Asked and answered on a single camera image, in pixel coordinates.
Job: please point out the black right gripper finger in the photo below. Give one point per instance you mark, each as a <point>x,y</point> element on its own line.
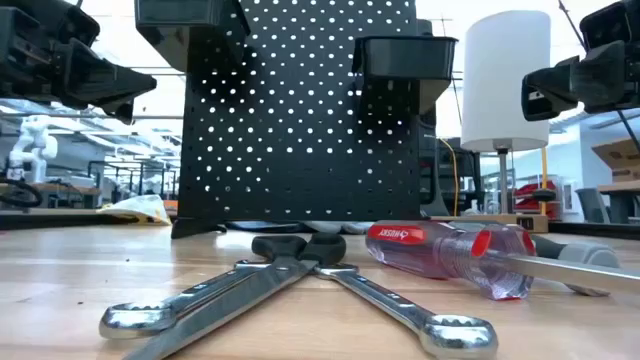
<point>570,85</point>

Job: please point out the white shade wooden base lamp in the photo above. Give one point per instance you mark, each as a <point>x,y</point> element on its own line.
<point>505,75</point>

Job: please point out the yellow upright post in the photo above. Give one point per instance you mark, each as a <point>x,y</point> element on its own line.
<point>544,170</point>

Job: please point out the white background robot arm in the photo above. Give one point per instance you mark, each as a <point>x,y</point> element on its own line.
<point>32,145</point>

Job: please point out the wooden side table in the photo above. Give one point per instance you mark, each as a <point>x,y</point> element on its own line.
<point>620,189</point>

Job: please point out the grey chair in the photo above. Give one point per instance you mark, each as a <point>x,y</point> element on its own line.
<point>592,202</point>

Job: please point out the chrome combination wrench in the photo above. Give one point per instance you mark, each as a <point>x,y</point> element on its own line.
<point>135,317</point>
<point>450,335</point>

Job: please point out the black metal pegboard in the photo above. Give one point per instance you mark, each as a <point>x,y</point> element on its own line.
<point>300,150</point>

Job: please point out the red plastic bins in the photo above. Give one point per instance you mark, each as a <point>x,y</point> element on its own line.
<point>525,205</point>

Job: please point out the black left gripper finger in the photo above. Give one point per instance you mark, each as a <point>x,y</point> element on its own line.
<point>122,112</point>
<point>100,80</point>

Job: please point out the brown cardboard box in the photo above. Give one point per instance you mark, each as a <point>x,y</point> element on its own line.
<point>620,155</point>

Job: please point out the black round knob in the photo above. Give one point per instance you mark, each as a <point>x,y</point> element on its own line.
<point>544,195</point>

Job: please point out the black plastic pegboard bin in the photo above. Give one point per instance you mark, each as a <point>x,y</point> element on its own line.
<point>405,57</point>
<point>175,20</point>

